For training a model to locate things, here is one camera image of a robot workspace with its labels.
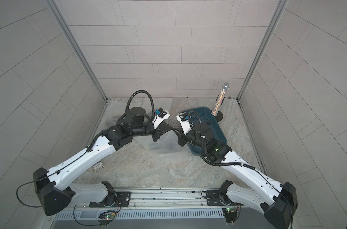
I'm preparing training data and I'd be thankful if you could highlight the aluminium mounting rail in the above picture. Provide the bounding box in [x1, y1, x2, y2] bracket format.
[45, 187, 287, 211]

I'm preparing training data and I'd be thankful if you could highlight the clear zip-top bag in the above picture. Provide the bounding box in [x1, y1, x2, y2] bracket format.
[97, 98, 128, 133]
[142, 98, 172, 116]
[136, 130, 190, 155]

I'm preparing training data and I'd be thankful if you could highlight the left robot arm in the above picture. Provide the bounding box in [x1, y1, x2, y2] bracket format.
[33, 107, 170, 216]

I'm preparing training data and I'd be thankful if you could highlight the controller board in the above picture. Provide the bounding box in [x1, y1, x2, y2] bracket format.
[98, 210, 117, 226]
[222, 208, 238, 224]

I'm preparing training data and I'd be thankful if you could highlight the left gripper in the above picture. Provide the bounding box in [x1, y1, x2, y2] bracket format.
[130, 121, 173, 141]

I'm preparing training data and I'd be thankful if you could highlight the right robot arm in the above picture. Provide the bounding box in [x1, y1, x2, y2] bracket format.
[173, 128, 298, 229]

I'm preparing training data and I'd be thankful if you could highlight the left controller board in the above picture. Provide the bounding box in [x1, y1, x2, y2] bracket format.
[98, 210, 117, 226]

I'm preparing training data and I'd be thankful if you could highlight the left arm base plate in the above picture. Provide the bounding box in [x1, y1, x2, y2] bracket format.
[89, 192, 131, 208]

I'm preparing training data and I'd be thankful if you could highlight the teal plastic bin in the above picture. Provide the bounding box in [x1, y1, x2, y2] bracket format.
[183, 107, 227, 156]

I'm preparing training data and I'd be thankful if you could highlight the small printed card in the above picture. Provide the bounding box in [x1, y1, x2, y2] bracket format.
[92, 161, 105, 172]

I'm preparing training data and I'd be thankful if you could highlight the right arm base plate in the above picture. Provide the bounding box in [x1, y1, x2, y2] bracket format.
[201, 190, 242, 206]

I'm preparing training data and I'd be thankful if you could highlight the right controller board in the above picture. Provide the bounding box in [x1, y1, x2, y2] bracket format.
[222, 208, 238, 224]

